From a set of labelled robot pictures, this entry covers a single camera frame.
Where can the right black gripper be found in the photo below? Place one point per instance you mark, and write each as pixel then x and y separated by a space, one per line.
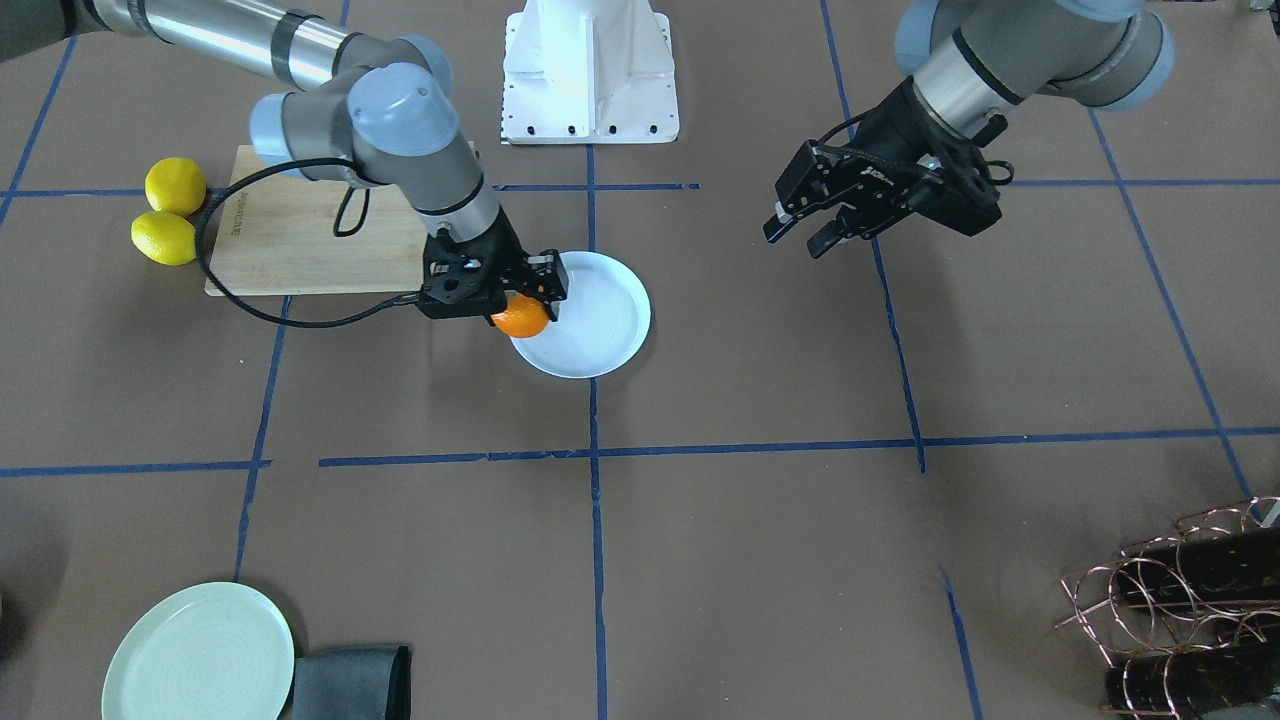
pixel 507 250

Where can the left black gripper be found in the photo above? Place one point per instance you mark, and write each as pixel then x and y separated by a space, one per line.
pixel 886 140

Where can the orange fruit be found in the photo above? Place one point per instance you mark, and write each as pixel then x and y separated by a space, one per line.
pixel 523 317

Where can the light blue plate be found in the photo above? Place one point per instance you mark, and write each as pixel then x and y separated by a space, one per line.
pixel 603 322

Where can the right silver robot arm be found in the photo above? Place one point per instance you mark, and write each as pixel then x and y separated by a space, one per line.
pixel 356 109

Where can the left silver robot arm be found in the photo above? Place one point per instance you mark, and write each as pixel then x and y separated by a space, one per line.
pixel 967 65

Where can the light green plate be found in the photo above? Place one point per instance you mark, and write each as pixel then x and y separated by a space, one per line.
pixel 218 650

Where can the wooden cutting board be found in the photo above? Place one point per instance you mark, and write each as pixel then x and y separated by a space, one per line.
pixel 275 237

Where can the yellow lemon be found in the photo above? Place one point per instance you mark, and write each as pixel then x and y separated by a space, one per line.
pixel 177 185
pixel 164 237

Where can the grey folded cloth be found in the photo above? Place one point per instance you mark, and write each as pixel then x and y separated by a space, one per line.
pixel 357 682

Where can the dark wine bottle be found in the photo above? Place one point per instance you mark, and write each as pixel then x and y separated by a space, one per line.
pixel 1227 573
pixel 1238 682

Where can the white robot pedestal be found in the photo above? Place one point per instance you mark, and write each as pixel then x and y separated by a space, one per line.
pixel 588 72

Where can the copper wire bottle rack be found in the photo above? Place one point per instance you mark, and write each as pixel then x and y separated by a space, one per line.
pixel 1186 622

